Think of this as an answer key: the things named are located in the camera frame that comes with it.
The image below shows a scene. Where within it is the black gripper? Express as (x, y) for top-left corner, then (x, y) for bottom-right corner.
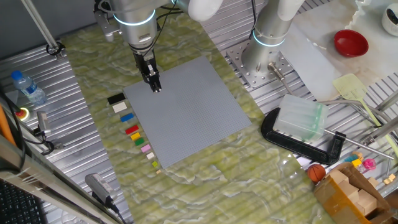
(132, 49), (163, 94)

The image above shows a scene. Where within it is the black Lego plate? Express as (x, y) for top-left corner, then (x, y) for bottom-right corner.
(107, 92), (126, 105)

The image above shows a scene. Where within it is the white Lego plate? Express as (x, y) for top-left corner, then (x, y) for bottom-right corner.
(112, 101), (128, 113)

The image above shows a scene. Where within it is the large grey Lego baseplate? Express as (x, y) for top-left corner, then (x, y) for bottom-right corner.
(123, 55), (252, 169)

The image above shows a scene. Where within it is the clear water bottle blue cap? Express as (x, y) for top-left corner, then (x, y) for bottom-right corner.
(11, 70), (48, 106)

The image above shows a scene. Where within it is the metal tripod pole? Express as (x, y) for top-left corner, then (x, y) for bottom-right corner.
(20, 0), (66, 60)

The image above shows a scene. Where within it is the green marble pattern mat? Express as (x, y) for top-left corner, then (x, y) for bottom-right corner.
(60, 0), (329, 224)

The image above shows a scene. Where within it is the red emergency stop button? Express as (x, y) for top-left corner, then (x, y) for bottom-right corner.
(14, 107), (30, 123)

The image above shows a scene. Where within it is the translucent plastic box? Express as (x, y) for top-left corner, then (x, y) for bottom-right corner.
(272, 93), (330, 143)

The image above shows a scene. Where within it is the black C-clamp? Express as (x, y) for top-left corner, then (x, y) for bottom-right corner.
(261, 107), (394, 166)

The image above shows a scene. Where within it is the orange pole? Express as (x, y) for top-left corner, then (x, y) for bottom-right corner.
(0, 104), (16, 147)

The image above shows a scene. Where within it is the black keyboard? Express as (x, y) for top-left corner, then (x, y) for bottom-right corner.
(0, 179), (48, 224)

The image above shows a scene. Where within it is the small toy basketball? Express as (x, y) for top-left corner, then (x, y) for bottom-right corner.
(307, 164), (327, 184)

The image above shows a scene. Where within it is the pale yellow slotted spatula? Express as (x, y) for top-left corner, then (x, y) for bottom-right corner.
(331, 73), (398, 158)

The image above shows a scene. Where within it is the red bowl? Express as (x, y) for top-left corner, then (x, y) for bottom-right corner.
(333, 29), (369, 58)

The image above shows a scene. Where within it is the wooden block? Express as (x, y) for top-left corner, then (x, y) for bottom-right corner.
(337, 179), (360, 200)
(356, 189), (378, 216)
(328, 169), (349, 185)

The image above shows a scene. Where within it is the brown cardboard box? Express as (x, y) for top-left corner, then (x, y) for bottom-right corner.
(313, 161), (396, 224)

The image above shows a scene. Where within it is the white marble pattern mat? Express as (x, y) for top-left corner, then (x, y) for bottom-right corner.
(279, 0), (398, 103)

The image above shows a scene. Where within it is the pink toy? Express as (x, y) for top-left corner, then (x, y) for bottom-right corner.
(362, 157), (377, 171)

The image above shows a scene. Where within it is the aluminium profile bar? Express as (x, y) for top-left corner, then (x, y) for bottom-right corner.
(361, 115), (398, 147)
(374, 89), (398, 113)

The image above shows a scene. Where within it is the white cup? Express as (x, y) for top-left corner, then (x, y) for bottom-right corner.
(381, 2), (398, 37)

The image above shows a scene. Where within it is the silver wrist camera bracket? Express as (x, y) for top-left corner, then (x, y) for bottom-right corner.
(94, 1), (122, 43)

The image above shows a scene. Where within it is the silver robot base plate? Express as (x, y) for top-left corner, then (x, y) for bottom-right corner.
(226, 39), (295, 89)

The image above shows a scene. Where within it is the grey depth camera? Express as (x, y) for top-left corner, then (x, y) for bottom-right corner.
(34, 111), (52, 137)
(84, 172), (116, 206)

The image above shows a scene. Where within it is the metal camera mount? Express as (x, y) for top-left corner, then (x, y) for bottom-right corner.
(32, 127), (65, 156)

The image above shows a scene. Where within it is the aluminium frame rail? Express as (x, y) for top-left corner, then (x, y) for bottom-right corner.
(0, 133), (124, 224)

